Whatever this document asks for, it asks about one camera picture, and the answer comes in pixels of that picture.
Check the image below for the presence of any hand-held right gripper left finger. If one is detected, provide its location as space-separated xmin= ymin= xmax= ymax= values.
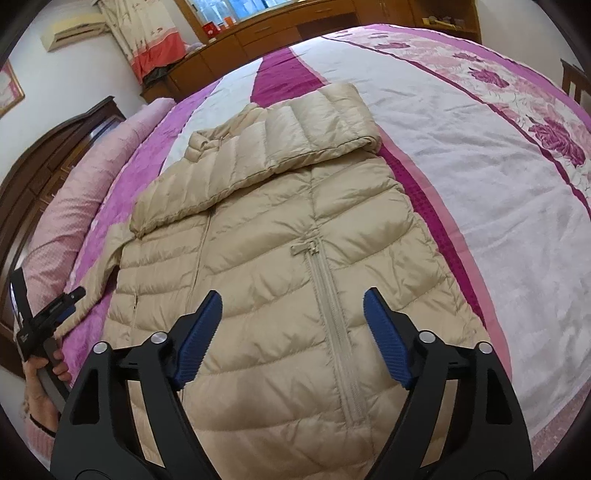
xmin=50 ymin=290 xmax=224 ymax=480

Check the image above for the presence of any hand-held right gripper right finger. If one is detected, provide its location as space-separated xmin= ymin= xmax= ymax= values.
xmin=363 ymin=287 xmax=534 ymax=480

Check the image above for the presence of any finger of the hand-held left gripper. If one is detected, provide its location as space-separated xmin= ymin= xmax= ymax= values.
xmin=48 ymin=286 xmax=88 ymax=326

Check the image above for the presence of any beige down jacket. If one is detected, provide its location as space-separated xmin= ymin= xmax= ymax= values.
xmin=58 ymin=84 xmax=493 ymax=480

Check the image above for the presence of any person's left forearm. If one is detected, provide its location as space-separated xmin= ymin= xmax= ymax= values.
xmin=24 ymin=414 xmax=59 ymax=459

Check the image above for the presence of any person's left hand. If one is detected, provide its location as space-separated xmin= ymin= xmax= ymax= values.
xmin=21 ymin=348 xmax=74 ymax=433

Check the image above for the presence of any pink rolled quilt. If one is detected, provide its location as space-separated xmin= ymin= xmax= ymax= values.
xmin=21 ymin=98 xmax=177 ymax=324

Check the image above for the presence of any dark wooden headboard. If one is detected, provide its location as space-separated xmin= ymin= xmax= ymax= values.
xmin=0 ymin=95 xmax=128 ymax=380

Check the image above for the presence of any purple floral bedspread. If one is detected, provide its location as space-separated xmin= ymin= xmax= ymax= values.
xmin=60 ymin=23 xmax=591 ymax=462

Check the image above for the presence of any dark cloth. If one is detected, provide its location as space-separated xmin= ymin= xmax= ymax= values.
xmin=140 ymin=65 xmax=172 ymax=92

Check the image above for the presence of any white air conditioner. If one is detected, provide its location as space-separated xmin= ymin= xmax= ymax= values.
xmin=41 ymin=18 xmax=114 ymax=53

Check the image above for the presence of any floral curtain with red hem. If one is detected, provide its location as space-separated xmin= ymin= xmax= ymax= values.
xmin=102 ymin=0 xmax=188 ymax=86

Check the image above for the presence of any long wooden cabinet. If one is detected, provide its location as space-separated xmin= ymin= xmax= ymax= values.
xmin=159 ymin=8 xmax=370 ymax=104

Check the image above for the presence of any wooden chair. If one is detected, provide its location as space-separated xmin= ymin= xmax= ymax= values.
xmin=560 ymin=58 xmax=591 ymax=108

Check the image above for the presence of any wooden shelf unit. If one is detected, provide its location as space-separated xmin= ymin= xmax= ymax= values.
xmin=355 ymin=0 xmax=484 ymax=43

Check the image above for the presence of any window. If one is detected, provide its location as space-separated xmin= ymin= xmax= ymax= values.
xmin=182 ymin=0 xmax=279 ymax=25

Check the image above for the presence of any framed wall picture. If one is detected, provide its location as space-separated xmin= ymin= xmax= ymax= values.
xmin=0 ymin=60 xmax=27 ymax=119

